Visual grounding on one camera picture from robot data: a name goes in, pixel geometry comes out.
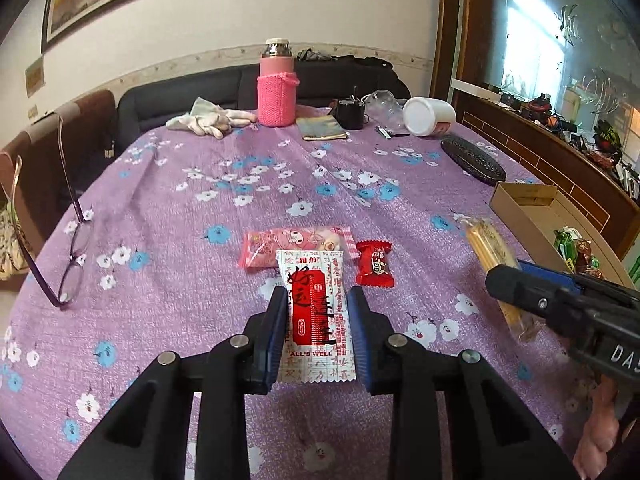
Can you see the olive folded pouch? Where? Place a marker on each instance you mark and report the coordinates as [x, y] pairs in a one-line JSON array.
[[322, 128]]

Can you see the yellow biscuit packet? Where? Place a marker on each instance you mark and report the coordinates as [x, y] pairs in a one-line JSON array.
[[490, 250]]

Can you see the black sofa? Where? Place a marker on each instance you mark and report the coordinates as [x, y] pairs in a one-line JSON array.
[[190, 90]]

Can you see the purple floral tablecloth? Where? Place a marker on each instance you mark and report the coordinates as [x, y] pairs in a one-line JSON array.
[[200, 260]]

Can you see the person's right hand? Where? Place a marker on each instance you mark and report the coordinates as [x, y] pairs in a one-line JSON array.
[[600, 430]]

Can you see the cardboard box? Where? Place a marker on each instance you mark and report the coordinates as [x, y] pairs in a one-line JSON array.
[[525, 210]]

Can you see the pink thermos with knitted sleeve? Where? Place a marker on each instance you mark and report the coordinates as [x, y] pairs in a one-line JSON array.
[[277, 90]]

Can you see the etched glass panel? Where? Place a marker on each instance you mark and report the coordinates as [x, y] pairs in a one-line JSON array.
[[540, 50]]

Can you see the small wall plaque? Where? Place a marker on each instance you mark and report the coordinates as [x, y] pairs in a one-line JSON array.
[[35, 77]]

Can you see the black glasses case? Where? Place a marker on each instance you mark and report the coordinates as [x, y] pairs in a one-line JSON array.
[[472, 157]]

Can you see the clear plastic cup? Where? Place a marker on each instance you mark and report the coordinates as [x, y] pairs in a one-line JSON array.
[[385, 105]]

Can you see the flat white box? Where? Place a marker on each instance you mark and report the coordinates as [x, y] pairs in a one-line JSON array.
[[472, 87]]

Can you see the black mug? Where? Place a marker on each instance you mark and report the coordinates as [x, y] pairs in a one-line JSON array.
[[350, 115]]

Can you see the brown padded chair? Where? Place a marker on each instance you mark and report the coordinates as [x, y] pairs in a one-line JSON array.
[[90, 120], [30, 175]]

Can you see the white plastic jar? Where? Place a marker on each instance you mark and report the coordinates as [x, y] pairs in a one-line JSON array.
[[427, 116]]

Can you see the purple eyeglasses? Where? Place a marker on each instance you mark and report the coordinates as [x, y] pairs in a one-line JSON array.
[[75, 250]]

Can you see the small red candy packet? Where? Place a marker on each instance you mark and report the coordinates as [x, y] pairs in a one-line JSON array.
[[374, 262]]

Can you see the wooden partition cabinet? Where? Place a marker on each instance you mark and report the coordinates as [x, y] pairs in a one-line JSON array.
[[525, 150]]

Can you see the grey clothes heap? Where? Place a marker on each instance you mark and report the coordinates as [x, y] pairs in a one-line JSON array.
[[315, 55]]

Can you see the white and red snack packet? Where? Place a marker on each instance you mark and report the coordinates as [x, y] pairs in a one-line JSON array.
[[315, 310]]

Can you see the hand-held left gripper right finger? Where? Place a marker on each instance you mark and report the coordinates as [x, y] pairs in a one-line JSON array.
[[357, 340]]

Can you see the clutter of small shelf things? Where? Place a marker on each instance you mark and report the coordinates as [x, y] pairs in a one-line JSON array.
[[605, 135]]

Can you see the white crumpled cloth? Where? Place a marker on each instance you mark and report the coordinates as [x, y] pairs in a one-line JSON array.
[[210, 120]]

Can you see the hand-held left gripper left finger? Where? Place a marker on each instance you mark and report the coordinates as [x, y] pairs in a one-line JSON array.
[[277, 335]]

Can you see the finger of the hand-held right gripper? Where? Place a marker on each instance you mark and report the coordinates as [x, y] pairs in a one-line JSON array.
[[550, 274], [525, 290]]

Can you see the pile of mixed snack packets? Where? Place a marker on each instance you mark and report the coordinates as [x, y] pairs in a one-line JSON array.
[[570, 245]]

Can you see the black bag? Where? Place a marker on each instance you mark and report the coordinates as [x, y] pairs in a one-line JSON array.
[[372, 62]]

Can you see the pink snack packet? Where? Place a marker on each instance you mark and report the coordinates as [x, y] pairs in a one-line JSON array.
[[295, 240]]

